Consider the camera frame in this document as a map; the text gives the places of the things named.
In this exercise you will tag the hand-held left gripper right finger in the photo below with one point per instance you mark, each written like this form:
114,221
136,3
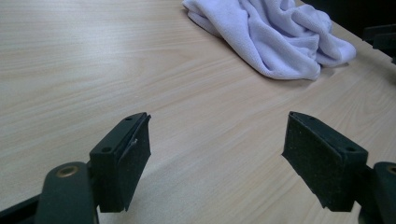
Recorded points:
323,168

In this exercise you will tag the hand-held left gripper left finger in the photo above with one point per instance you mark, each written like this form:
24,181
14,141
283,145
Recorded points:
112,168

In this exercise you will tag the white patterned towel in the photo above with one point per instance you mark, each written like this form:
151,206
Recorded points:
274,37

